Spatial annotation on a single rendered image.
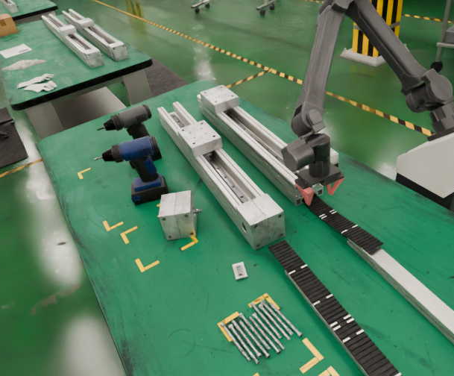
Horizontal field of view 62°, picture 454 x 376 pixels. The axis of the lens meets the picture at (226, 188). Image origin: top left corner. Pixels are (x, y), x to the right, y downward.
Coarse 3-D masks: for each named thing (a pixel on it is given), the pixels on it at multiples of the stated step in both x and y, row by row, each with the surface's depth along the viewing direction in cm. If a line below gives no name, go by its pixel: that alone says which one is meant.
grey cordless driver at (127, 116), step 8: (144, 104) 137; (120, 112) 135; (128, 112) 134; (136, 112) 135; (144, 112) 135; (112, 120) 133; (120, 120) 133; (128, 120) 134; (136, 120) 135; (144, 120) 137; (112, 128) 133; (120, 128) 134; (128, 128) 138; (136, 128) 138; (144, 128) 140; (136, 136) 140; (144, 136) 141
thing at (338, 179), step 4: (332, 176) 102; (336, 176) 102; (340, 176) 103; (324, 180) 101; (328, 180) 101; (332, 180) 102; (336, 180) 103; (340, 180) 103; (324, 184) 102; (328, 184) 109; (336, 184) 105; (328, 188) 110; (332, 188) 107; (336, 188) 107; (328, 192) 111; (332, 192) 108
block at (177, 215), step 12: (180, 192) 112; (168, 204) 108; (180, 204) 108; (192, 204) 112; (168, 216) 105; (180, 216) 105; (192, 216) 108; (168, 228) 108; (180, 228) 108; (192, 228) 108
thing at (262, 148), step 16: (208, 112) 162; (240, 112) 150; (224, 128) 150; (240, 128) 139; (256, 128) 138; (240, 144) 141; (256, 144) 129; (272, 144) 131; (256, 160) 131; (272, 160) 120; (272, 176) 122; (288, 176) 112; (288, 192) 115; (320, 192) 116
